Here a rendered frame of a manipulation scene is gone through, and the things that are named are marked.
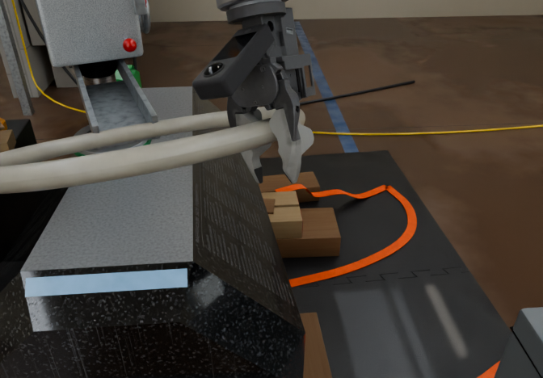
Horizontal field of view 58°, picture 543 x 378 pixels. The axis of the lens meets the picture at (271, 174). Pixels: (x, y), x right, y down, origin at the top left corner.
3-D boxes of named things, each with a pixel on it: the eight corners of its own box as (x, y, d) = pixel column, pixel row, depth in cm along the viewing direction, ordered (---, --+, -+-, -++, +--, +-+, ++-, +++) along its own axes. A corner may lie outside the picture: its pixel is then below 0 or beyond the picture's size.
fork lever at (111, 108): (55, 54, 145) (51, 38, 143) (121, 46, 152) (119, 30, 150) (77, 154, 91) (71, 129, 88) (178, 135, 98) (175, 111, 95)
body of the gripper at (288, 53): (318, 99, 62) (305, 2, 60) (279, 109, 55) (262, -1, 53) (271, 105, 67) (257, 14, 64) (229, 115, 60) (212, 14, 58)
